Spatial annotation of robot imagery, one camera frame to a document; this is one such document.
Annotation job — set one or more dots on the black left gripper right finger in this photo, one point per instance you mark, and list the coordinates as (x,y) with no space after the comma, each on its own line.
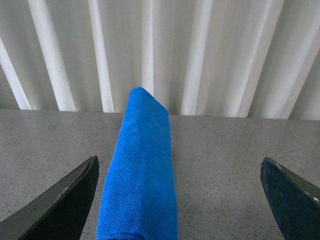
(294,201)

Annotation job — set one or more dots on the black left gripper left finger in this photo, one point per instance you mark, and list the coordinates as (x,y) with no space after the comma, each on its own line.
(60,213)

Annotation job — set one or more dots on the blue microfiber cloth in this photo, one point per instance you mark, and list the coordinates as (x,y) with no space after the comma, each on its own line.
(138,200)

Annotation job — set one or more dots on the white pleated curtain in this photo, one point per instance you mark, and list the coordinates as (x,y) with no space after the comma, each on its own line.
(228,58)

